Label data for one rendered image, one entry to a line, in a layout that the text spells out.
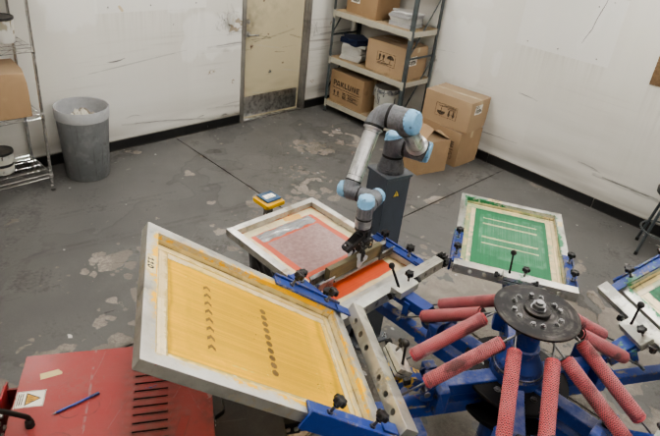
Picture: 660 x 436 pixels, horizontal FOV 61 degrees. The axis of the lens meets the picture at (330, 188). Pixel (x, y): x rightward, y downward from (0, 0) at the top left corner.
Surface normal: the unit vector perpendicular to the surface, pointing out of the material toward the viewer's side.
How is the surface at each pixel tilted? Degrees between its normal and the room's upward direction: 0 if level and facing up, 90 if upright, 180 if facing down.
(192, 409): 0
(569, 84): 90
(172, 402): 0
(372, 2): 89
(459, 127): 91
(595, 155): 90
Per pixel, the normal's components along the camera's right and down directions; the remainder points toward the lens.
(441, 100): -0.66, 0.27
